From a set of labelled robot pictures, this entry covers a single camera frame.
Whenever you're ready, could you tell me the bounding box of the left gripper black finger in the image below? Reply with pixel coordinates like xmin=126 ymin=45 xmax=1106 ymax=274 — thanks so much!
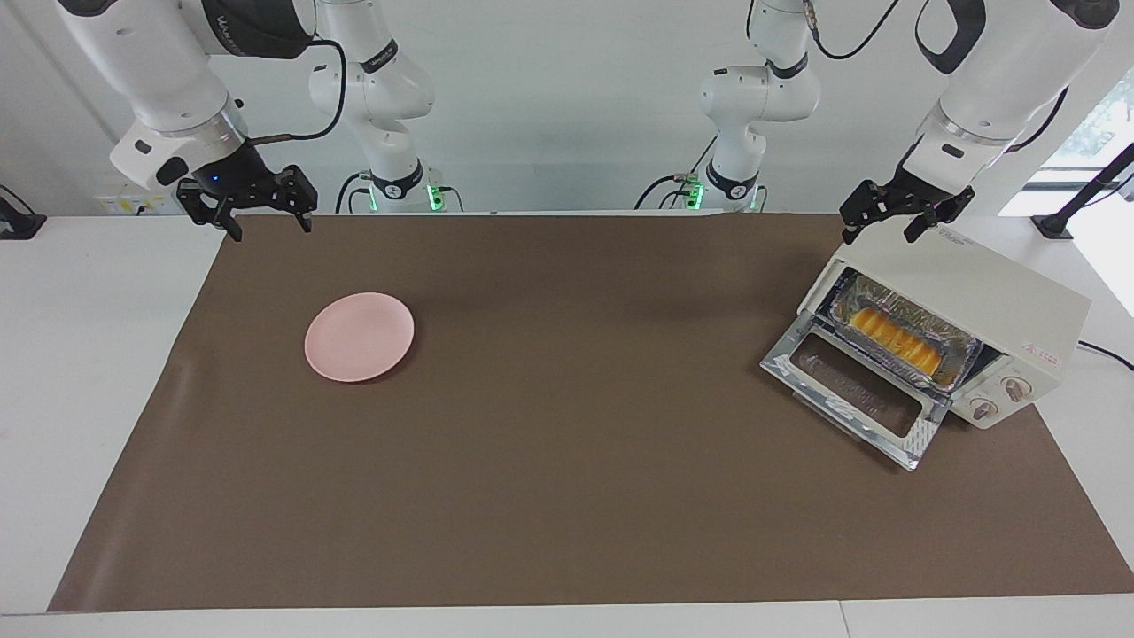
xmin=904 ymin=186 xmax=975 ymax=245
xmin=840 ymin=180 xmax=889 ymax=245

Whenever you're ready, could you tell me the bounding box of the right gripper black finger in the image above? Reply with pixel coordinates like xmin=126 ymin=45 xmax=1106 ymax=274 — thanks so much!
xmin=177 ymin=180 xmax=243 ymax=242
xmin=273 ymin=164 xmax=318 ymax=233

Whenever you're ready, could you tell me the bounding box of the golden sliced bread loaf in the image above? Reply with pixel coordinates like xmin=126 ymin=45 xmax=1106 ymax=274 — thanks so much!
xmin=846 ymin=304 xmax=944 ymax=377

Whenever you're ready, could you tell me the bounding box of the aluminium foil tray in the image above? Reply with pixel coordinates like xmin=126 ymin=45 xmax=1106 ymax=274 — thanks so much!
xmin=828 ymin=270 xmax=984 ymax=395

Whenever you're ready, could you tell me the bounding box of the cream toaster oven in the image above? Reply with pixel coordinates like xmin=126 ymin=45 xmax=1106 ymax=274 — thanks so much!
xmin=797 ymin=215 xmax=1092 ymax=432

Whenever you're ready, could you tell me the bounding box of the glass oven door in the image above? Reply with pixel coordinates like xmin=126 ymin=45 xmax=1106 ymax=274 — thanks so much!
xmin=760 ymin=312 xmax=951 ymax=471

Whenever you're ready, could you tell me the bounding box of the white power strip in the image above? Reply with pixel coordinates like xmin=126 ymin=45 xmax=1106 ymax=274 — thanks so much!
xmin=96 ymin=193 xmax=178 ymax=216

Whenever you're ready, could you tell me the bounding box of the pink round plate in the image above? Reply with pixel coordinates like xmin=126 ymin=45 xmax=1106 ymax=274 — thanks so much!
xmin=304 ymin=292 xmax=416 ymax=384

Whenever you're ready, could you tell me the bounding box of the bright window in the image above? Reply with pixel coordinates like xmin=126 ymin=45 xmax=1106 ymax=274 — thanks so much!
xmin=1037 ymin=66 xmax=1134 ymax=191

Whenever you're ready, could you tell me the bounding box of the brown table mat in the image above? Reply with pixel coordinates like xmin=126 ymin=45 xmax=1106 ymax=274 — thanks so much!
xmin=46 ymin=213 xmax=1134 ymax=614

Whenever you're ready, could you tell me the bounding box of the black arm base cable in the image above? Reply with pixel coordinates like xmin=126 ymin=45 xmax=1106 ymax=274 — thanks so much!
xmin=334 ymin=171 xmax=373 ymax=214
xmin=633 ymin=173 xmax=710 ymax=212

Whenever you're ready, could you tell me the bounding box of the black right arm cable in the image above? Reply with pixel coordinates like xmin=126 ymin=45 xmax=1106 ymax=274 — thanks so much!
xmin=246 ymin=35 xmax=348 ymax=145

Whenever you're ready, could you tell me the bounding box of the black camera stand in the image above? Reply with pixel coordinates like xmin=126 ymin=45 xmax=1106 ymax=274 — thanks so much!
xmin=1032 ymin=142 xmax=1134 ymax=240

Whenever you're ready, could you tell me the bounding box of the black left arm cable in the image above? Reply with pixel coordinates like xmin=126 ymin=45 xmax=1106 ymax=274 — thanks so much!
xmin=802 ymin=0 xmax=1068 ymax=153

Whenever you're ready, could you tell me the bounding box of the black clamp mount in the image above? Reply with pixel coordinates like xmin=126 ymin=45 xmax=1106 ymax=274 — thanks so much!
xmin=0 ymin=184 xmax=47 ymax=240

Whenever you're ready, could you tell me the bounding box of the black oven power cable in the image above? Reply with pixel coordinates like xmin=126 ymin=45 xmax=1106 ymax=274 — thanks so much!
xmin=1075 ymin=339 xmax=1134 ymax=373

